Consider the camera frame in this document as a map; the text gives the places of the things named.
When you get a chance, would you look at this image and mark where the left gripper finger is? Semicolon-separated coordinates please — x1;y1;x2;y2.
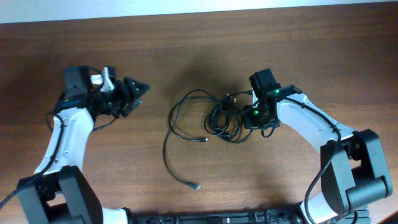
123;77;150;100
121;99;142;118

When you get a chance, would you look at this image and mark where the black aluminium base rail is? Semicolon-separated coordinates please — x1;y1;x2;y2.
130;208;371;224

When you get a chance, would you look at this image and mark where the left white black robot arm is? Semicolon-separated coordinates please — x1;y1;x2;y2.
17;65;150;223

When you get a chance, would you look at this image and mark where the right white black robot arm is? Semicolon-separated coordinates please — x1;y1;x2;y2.
244;69;393;223

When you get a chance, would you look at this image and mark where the thin black USB cable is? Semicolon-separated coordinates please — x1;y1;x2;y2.
162;89;222;190

